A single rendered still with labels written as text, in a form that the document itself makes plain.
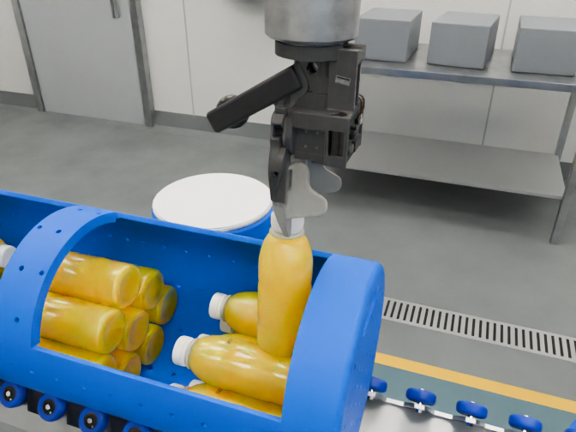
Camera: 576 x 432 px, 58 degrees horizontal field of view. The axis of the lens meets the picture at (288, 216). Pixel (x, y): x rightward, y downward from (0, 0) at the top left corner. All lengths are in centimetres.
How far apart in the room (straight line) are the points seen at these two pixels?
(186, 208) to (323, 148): 70
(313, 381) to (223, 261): 34
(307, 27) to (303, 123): 9
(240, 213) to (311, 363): 63
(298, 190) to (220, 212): 63
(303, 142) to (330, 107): 5
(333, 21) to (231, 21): 370
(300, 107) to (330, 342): 25
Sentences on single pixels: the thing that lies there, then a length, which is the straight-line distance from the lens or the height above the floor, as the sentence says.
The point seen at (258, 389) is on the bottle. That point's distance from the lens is 68.
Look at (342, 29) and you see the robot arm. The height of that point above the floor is 152.
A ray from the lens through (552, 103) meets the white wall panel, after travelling 390.
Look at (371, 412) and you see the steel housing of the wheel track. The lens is 89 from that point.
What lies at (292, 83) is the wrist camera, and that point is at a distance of 53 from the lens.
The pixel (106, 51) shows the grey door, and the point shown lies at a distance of 480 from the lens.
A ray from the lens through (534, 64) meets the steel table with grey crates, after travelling 305.
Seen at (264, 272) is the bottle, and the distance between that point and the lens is 62.
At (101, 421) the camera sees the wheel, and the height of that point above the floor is 97.
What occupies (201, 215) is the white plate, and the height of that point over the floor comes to 104.
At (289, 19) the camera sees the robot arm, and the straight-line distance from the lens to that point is 49.
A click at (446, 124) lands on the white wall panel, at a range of 394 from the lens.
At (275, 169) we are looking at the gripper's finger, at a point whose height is 138.
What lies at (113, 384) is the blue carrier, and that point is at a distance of 71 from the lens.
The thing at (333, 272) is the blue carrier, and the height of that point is 123.
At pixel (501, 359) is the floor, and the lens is 243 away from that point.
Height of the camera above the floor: 161
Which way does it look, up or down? 30 degrees down
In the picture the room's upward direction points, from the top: straight up
